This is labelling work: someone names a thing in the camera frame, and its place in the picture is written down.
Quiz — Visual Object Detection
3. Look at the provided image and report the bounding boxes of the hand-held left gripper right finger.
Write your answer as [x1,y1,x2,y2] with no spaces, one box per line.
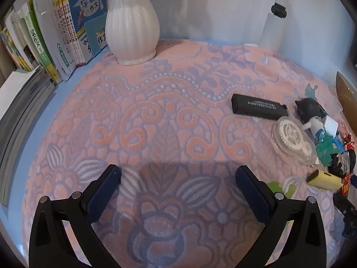
[236,165,327,268]

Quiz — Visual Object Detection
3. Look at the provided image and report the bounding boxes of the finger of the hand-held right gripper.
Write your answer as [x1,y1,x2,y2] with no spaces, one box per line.
[333,193,357,239]

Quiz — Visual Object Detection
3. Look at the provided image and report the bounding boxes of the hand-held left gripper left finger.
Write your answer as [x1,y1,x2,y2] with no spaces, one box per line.
[29,164,122,268]

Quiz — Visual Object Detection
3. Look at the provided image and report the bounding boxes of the red package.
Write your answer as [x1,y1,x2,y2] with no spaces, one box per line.
[339,173,351,196]

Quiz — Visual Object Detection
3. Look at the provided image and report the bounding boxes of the light green plastic toy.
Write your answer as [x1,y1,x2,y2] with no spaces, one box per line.
[266,181,296,199]

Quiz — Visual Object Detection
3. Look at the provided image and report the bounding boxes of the yellow rectangular gadget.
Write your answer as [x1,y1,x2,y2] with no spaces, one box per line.
[306,170,343,192]

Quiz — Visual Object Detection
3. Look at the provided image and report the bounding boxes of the black furry toy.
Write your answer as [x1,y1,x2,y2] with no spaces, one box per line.
[328,151,357,176]

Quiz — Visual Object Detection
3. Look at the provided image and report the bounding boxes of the teal green plastic toy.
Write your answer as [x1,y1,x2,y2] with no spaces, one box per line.
[304,84,341,168]

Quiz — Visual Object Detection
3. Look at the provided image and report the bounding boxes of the red toy figure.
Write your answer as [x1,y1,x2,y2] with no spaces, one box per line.
[342,132,357,151]

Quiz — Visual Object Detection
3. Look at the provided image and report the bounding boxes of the clear correction tape dispenser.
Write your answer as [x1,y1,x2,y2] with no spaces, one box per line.
[271,116,320,166]

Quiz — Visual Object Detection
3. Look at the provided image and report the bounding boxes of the white charger plug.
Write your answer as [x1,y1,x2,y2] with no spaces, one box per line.
[324,117,339,136]

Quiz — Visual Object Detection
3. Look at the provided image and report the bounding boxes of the black rectangular device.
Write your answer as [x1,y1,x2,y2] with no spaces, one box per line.
[231,93,290,122]

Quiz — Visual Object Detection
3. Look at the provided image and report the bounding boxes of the black-haired toy figurine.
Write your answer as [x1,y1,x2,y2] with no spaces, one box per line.
[295,98,328,146]

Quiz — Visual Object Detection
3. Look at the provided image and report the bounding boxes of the brown woven bowl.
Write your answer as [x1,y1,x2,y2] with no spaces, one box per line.
[335,71,357,123]

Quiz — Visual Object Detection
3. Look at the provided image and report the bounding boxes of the pink patterned blanket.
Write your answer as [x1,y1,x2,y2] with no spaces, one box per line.
[22,38,357,268]

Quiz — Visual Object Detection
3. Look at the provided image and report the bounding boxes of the blue bookend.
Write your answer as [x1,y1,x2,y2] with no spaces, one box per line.
[84,11,109,59]

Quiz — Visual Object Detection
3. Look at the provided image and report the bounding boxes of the white lamp pole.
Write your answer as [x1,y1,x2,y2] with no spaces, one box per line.
[245,0,288,52]

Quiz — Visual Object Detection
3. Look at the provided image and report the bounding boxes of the white ribbed vase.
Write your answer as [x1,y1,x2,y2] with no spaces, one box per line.
[105,0,160,65]

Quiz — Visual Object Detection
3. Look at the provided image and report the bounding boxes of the row of books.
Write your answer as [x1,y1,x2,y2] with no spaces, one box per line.
[0,0,108,84]

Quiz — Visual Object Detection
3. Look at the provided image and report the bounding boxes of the black clip on pole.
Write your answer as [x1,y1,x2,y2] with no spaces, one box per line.
[271,3,287,19]

